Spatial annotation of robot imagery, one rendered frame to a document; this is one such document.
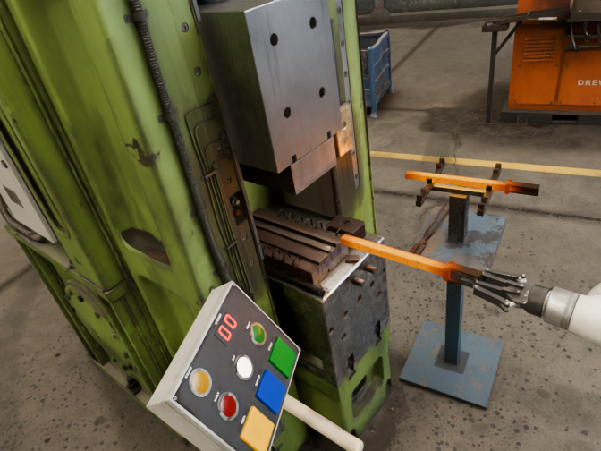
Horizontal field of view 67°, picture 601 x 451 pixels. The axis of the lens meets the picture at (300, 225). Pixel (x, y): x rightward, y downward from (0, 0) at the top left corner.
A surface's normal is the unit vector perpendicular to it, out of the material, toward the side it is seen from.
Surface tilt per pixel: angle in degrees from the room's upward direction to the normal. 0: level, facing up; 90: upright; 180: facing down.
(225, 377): 60
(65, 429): 0
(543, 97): 90
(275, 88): 90
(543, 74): 92
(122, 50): 90
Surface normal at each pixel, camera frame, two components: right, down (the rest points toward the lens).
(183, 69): 0.76, 0.25
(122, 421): -0.16, -0.81
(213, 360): 0.75, -0.40
